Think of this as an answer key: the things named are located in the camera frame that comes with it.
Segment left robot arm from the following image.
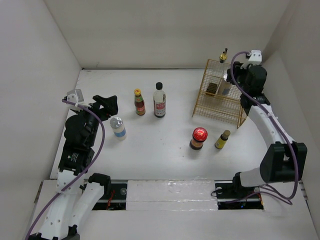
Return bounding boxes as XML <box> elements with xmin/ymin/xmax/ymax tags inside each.
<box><xmin>25</xmin><ymin>93</ymin><xmax>118</xmax><ymax>240</ymax></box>

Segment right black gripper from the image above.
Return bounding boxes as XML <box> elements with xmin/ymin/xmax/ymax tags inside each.
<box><xmin>226</xmin><ymin>61</ymin><xmax>254</xmax><ymax>94</ymax></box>

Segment white foam block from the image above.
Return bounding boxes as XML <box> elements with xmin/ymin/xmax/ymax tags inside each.
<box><xmin>126</xmin><ymin>179</ymin><xmax>218</xmax><ymax>212</ymax></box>

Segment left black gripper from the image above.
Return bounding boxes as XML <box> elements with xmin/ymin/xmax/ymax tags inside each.
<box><xmin>74</xmin><ymin>94</ymin><xmax>117</xmax><ymax>146</ymax></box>

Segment yellow-cap brown sauce bottle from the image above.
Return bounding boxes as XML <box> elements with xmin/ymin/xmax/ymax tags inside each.
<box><xmin>134</xmin><ymin>88</ymin><xmax>146</xmax><ymax>116</ymax></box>

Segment red-lid sauce jar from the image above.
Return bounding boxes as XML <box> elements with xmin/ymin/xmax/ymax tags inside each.
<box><xmin>189</xmin><ymin>127</ymin><xmax>208</xmax><ymax>150</ymax></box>

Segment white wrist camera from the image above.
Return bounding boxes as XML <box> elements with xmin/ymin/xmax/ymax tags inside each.
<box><xmin>66</xmin><ymin>89</ymin><xmax>84</xmax><ymax>104</ymax></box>
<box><xmin>245</xmin><ymin>50</ymin><xmax>263</xmax><ymax>66</ymax></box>

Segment glass oil dispenser bottle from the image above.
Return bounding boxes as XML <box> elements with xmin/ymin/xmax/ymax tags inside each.
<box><xmin>217</xmin><ymin>48</ymin><xmax>232</xmax><ymax>97</ymax></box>

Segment yellow wire basket rack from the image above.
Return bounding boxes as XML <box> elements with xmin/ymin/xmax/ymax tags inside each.
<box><xmin>192</xmin><ymin>59</ymin><xmax>247</xmax><ymax>128</ymax></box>

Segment black metal rail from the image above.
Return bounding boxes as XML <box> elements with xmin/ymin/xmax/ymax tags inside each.
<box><xmin>94</xmin><ymin>180</ymin><xmax>264</xmax><ymax>211</ymax></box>

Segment black-cap vinegar bottle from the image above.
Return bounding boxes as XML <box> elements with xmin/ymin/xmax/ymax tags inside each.
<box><xmin>153</xmin><ymin>82</ymin><xmax>166</xmax><ymax>118</ymax></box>

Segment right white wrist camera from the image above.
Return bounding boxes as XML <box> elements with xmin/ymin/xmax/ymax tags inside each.
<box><xmin>245</xmin><ymin>50</ymin><xmax>263</xmax><ymax>66</ymax></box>

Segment blue-label salt shaker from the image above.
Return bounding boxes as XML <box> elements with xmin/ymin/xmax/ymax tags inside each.
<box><xmin>109</xmin><ymin>116</ymin><xmax>127</xmax><ymax>141</ymax></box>

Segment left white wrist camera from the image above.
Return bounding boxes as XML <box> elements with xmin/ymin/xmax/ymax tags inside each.
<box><xmin>66</xmin><ymin>89</ymin><xmax>84</xmax><ymax>104</ymax></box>

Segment small yellow-label bottle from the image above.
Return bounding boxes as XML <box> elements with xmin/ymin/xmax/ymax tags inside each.
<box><xmin>214</xmin><ymin>130</ymin><xmax>231</xmax><ymax>149</ymax></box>

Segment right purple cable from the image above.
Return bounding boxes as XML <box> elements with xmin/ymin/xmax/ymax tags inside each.
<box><xmin>229</xmin><ymin>51</ymin><xmax>300</xmax><ymax>206</ymax></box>

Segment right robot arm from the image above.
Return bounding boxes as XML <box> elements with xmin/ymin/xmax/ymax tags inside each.
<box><xmin>227</xmin><ymin>61</ymin><xmax>308</xmax><ymax>197</ymax></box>

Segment purple cable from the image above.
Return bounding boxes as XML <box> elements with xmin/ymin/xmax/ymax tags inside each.
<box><xmin>22</xmin><ymin>98</ymin><xmax>106</xmax><ymax>240</ymax></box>
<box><xmin>229</xmin><ymin>51</ymin><xmax>300</xmax><ymax>206</ymax></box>

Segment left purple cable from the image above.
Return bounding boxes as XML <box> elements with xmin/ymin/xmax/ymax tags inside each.
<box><xmin>22</xmin><ymin>98</ymin><xmax>106</xmax><ymax>240</ymax></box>

